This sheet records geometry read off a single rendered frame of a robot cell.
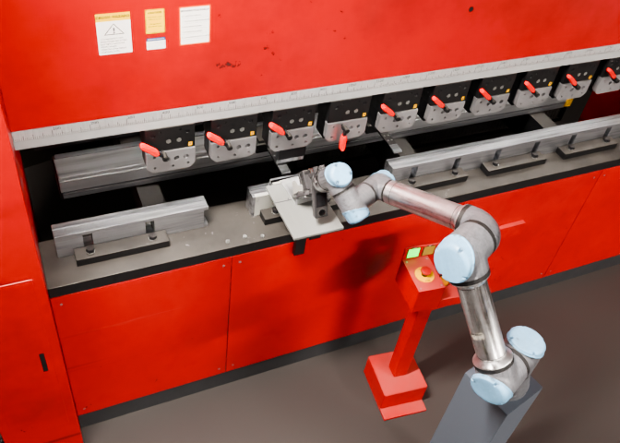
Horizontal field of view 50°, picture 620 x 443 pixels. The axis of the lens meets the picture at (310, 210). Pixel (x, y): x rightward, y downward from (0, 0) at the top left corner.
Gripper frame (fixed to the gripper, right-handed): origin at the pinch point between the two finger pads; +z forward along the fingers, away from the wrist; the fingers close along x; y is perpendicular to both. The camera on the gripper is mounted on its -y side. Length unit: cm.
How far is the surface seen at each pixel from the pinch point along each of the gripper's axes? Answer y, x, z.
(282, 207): -2.5, 8.6, -1.2
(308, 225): -10.6, 3.6, -8.1
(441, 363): -85, -71, 59
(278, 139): 18.6, 9.0, -12.5
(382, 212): -11.8, -32.1, 7.3
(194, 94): 33, 37, -29
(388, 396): -87, -34, 43
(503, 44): 35, -72, -31
